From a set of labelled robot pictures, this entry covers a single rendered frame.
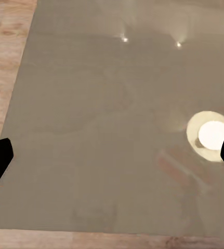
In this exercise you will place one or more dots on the coffee table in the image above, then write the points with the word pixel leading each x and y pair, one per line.
pixel 116 120

